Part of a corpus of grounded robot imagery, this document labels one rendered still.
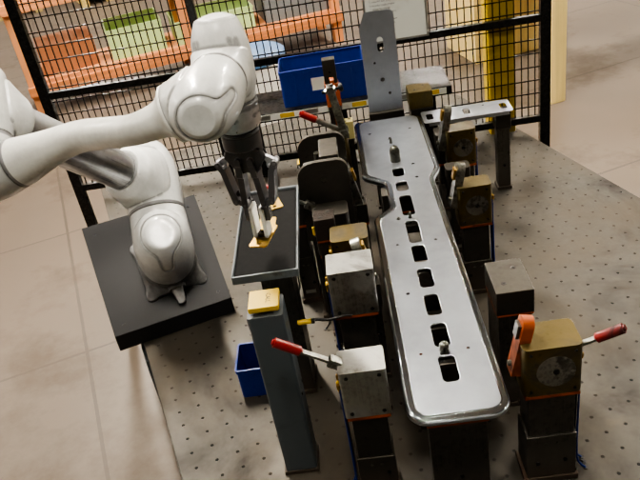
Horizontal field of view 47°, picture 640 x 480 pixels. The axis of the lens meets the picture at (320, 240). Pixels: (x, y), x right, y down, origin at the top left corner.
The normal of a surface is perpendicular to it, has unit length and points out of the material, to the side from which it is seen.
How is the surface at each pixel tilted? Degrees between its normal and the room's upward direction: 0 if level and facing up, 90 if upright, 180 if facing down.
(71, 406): 0
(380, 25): 90
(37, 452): 0
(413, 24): 90
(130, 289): 41
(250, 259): 0
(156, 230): 48
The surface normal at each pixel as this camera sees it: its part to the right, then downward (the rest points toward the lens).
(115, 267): 0.11, -0.33
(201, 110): 0.06, 0.55
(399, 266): -0.15, -0.84
